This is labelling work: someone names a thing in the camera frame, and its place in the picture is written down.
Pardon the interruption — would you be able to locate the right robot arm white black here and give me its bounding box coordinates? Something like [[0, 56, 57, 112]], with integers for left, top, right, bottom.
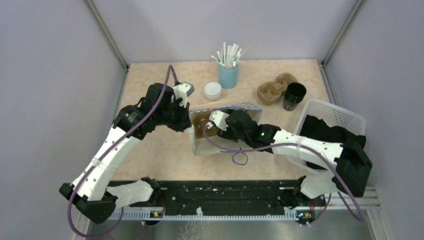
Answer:
[[208, 110, 373, 206]]

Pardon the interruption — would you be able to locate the stack of black cups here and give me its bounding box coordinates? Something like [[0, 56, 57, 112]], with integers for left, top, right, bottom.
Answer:
[[282, 82, 307, 111]]

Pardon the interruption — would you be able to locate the stack of white lids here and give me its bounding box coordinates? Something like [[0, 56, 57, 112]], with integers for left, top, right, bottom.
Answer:
[[203, 82, 222, 101]]

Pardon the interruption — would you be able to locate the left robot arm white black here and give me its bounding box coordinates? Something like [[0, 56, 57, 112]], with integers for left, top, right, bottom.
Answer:
[[59, 82, 195, 224]]

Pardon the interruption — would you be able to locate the white plastic basket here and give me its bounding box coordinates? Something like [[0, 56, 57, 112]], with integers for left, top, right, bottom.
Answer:
[[286, 98, 367, 173]]

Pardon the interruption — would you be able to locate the blue straw holder cup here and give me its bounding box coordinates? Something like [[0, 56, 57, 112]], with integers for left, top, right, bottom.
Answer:
[[218, 65, 239, 89]]

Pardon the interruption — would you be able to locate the patterned paper takeout bag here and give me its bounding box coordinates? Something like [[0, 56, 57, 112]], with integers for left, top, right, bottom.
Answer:
[[186, 99, 263, 157]]

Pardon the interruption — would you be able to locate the bundle of white straws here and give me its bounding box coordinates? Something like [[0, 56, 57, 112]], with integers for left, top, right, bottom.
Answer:
[[211, 42, 251, 69]]

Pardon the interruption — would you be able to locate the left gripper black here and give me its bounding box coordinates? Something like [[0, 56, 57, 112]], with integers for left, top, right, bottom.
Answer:
[[155, 97, 192, 133]]

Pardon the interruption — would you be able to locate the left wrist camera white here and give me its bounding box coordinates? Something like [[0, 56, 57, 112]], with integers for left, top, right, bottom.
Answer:
[[173, 82, 195, 108]]

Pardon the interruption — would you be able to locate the black cloth in basket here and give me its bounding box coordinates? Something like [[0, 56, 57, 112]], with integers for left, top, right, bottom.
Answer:
[[298, 114, 367, 171]]

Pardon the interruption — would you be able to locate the white cable duct strip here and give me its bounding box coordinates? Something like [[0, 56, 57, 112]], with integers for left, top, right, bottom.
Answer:
[[108, 207, 315, 222]]

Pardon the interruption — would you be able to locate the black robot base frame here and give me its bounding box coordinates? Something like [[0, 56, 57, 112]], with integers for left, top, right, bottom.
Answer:
[[131, 179, 326, 216]]

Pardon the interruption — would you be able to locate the brown pulp cup carrier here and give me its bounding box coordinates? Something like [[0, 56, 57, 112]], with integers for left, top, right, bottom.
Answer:
[[192, 111, 219, 139]]

